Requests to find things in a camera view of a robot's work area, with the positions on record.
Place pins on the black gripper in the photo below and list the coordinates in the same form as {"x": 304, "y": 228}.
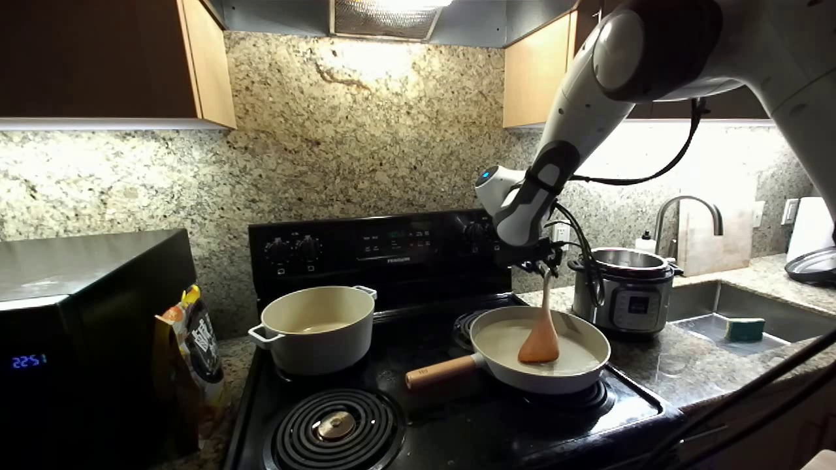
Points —
{"x": 542, "y": 257}

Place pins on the wooden spatula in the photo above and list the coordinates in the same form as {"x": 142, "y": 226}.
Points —
{"x": 542, "y": 339}

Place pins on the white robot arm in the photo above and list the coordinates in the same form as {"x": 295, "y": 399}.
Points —
{"x": 612, "y": 73}

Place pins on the stainless pressure cooker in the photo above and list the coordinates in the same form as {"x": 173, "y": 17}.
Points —
{"x": 624, "y": 290}

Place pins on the white soap bottle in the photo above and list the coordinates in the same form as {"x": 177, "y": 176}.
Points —
{"x": 646, "y": 243}

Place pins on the black electric stove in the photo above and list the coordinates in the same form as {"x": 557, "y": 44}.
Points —
{"x": 390, "y": 342}

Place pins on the chrome kitchen faucet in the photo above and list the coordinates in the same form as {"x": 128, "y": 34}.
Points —
{"x": 675, "y": 201}

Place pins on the steel sink basin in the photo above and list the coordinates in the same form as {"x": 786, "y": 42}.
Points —
{"x": 707, "y": 307}

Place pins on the right upper wooden cabinet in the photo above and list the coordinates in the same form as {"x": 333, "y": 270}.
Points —
{"x": 536, "y": 66}

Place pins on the wooden cabinet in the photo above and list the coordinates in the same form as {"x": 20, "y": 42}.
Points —
{"x": 536, "y": 66}
{"x": 113, "y": 66}

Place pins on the green sponge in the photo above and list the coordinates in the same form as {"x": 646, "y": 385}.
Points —
{"x": 745, "y": 330}

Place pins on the range hood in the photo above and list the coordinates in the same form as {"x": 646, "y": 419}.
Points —
{"x": 429, "y": 22}

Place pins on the dark object on counter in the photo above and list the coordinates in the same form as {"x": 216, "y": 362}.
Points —
{"x": 816, "y": 266}

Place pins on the snack bag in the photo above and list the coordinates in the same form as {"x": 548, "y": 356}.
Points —
{"x": 186, "y": 362}

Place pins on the black microwave oven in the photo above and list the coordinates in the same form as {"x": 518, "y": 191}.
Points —
{"x": 77, "y": 351}

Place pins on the left upper wooden cabinet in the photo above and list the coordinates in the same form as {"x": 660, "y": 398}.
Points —
{"x": 113, "y": 66}

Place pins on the cream frying pan wooden handle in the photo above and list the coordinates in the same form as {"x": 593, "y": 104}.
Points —
{"x": 498, "y": 335}

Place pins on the cream pot with handles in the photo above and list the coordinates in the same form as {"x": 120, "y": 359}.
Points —
{"x": 317, "y": 330}

